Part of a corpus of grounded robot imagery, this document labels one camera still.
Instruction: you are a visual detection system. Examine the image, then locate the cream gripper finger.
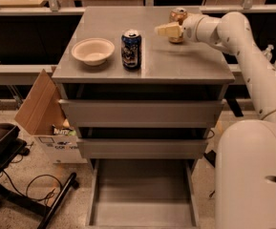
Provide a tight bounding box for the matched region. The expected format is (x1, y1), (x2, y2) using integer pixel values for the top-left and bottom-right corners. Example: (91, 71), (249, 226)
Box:
(155, 22), (183, 38)

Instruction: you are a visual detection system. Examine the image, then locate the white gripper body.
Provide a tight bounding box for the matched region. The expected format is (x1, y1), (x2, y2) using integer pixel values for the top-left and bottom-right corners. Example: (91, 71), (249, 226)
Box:
(182, 14), (221, 46)

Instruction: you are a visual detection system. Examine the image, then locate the orange soda can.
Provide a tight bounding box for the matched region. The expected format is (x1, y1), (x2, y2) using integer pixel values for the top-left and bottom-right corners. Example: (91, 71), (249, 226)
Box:
(169, 7), (188, 44)

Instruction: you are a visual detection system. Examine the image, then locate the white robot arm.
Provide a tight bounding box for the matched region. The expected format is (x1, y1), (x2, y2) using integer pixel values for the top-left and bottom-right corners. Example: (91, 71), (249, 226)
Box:
(155, 11), (276, 229)

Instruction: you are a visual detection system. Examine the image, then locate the blue soda can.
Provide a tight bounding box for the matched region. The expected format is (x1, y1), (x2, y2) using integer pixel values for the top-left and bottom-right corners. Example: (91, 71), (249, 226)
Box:
(121, 30), (141, 70)

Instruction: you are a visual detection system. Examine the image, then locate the grey drawer cabinet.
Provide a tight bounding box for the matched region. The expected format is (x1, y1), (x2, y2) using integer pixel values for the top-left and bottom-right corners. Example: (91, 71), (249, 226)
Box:
(52, 6), (236, 170)

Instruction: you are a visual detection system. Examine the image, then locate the grey top drawer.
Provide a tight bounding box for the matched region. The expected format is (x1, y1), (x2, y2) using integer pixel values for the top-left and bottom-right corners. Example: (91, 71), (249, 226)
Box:
(59, 99), (223, 128)

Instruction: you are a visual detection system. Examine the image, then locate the grey middle drawer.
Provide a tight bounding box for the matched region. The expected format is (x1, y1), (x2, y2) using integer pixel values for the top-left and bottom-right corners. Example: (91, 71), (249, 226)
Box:
(77, 138), (207, 159)

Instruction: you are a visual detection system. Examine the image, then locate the grey open bottom drawer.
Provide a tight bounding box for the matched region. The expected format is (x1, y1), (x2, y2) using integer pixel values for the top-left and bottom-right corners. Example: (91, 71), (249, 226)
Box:
(86, 159), (200, 229)

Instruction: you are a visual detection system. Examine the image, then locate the clear pump bottle left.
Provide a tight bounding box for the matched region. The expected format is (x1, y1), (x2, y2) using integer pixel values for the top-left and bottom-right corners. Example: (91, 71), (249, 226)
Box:
(263, 44), (274, 61)

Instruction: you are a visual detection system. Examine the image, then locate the white paper bowl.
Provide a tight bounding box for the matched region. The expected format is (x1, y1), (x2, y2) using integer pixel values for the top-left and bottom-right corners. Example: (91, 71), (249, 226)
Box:
(72, 38), (115, 66)

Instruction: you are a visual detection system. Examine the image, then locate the black power adapter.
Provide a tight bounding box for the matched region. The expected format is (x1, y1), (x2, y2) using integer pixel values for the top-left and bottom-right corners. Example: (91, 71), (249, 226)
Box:
(203, 150), (216, 166)

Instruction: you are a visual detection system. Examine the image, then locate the snack bag in box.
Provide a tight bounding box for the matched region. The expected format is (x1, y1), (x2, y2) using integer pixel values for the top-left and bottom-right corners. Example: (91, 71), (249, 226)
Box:
(53, 127), (76, 136)

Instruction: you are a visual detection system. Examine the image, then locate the open cardboard box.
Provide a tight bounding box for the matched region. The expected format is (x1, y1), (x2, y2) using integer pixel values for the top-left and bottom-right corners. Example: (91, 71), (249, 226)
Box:
(14, 71), (87, 164)

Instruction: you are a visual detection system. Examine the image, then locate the black rolling stand base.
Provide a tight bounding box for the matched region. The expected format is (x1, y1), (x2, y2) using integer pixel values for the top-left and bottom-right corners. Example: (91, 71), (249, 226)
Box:
(0, 112), (80, 229)

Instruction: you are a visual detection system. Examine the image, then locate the grey metal rack rail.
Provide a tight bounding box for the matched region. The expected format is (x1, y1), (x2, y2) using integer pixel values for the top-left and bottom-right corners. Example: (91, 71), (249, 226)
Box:
(0, 65), (56, 85)

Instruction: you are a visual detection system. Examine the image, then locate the black floor cable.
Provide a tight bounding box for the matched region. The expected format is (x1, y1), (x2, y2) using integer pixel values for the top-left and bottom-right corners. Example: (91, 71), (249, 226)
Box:
(0, 169), (64, 205)

